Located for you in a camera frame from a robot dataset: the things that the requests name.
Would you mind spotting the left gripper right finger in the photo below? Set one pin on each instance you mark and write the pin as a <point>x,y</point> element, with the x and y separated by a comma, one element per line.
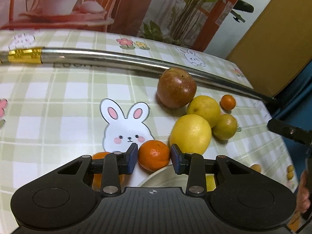
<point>196,167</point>

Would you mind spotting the printed backdrop poster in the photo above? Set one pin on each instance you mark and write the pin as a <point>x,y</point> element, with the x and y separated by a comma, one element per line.
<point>202,25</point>

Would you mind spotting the checked bunny tablecloth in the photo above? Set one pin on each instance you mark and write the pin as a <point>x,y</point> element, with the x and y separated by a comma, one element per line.
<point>52,113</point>

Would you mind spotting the telescopic metal rake pole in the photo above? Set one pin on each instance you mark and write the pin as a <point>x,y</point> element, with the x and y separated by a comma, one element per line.
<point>40,55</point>

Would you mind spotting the dark red apple rear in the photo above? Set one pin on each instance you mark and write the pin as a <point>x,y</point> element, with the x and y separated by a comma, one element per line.
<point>176,88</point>

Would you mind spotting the large yellow citrus front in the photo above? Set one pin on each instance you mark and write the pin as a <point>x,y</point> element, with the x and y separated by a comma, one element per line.
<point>191,133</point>

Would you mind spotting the yellow-green small citrus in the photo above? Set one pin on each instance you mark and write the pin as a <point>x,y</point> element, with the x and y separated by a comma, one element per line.
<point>226,127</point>

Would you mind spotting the yellow citrus rear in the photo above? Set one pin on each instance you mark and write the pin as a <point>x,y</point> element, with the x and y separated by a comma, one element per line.
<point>206,107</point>

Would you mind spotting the wooden door panel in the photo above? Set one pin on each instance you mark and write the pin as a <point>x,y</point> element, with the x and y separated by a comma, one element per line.
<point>276,47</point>

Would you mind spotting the beige round plate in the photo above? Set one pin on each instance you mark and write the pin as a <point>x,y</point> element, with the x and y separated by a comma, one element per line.
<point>165,177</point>

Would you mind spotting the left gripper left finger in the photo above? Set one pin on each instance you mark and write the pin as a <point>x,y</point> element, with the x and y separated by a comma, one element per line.
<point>113,165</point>

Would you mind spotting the orange mandarin on table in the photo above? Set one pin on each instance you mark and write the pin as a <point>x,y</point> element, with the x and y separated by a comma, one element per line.
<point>98,177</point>

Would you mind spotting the yellow-green fruit on plate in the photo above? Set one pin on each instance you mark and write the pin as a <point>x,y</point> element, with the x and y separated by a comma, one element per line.
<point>210,182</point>

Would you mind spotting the right hand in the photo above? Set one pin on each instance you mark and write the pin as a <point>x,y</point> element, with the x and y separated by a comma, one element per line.
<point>302,198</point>

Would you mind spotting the tiny orange mandarin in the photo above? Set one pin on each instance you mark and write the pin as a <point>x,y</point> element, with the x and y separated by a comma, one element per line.
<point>228,102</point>

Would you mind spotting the black exercise bike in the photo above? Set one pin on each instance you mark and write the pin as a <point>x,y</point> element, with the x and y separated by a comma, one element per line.
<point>243,6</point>

